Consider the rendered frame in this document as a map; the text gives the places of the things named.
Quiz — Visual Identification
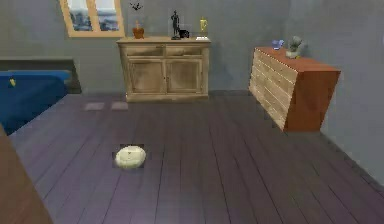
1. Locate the beige wooden sideboard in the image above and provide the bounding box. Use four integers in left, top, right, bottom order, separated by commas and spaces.
116, 36, 212, 103

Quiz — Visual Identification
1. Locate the cream round floor cushion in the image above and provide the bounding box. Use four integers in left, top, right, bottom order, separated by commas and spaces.
114, 145, 147, 169

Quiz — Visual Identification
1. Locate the yellow trophy cup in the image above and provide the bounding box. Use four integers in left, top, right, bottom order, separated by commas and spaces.
199, 16, 209, 38

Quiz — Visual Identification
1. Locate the black figure statue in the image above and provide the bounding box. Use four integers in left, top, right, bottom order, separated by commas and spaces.
170, 9, 182, 41

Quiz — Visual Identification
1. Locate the brown pot with black plant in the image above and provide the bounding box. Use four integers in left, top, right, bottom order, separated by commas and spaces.
129, 1, 146, 40

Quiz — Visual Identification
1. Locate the brown and beige drawer chest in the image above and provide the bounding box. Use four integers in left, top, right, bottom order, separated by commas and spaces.
248, 46, 342, 133

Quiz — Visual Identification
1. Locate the grey plant in pale pot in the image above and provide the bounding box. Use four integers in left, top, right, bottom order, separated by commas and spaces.
285, 35, 306, 60

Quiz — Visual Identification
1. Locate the bed with blue cover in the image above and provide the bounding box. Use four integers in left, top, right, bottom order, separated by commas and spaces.
0, 58, 83, 136

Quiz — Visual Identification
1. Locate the brown wooden furniture edge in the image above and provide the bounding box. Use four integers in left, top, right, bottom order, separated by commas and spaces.
0, 123, 54, 224

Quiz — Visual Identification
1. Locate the window with tan frame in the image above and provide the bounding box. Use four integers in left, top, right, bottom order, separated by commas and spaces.
59, 0, 126, 39

